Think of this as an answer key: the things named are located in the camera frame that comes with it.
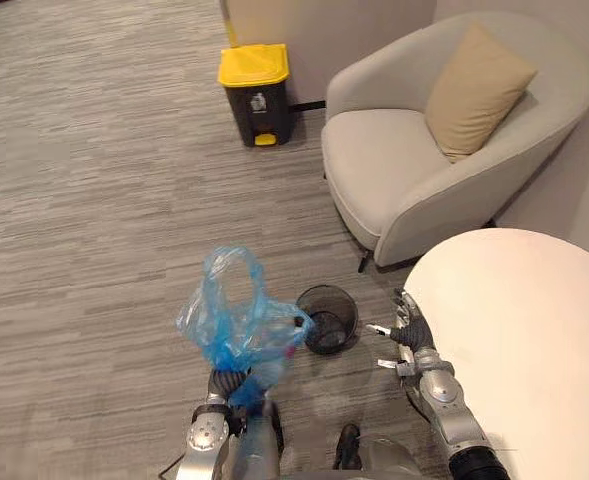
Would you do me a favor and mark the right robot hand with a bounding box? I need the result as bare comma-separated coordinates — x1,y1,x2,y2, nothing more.
365,288,436,357

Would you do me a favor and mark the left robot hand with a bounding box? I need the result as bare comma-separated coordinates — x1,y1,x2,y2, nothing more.
207,366,248,405

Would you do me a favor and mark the blue plastic rubbish bag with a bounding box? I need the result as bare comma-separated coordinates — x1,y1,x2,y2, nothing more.
174,244,315,407

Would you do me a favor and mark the small black mesh bin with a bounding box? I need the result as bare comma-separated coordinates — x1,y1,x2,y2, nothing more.
295,284,360,356

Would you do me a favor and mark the round white tea table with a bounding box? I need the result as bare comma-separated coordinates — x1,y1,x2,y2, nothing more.
402,227,589,480

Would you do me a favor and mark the black trash can yellow lid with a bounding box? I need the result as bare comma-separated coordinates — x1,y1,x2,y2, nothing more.
216,43,290,148

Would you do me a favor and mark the light grey armchair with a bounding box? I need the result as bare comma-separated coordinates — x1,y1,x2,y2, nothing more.
320,10,589,274

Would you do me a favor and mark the beige cushion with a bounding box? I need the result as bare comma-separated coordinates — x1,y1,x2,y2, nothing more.
424,21,539,165

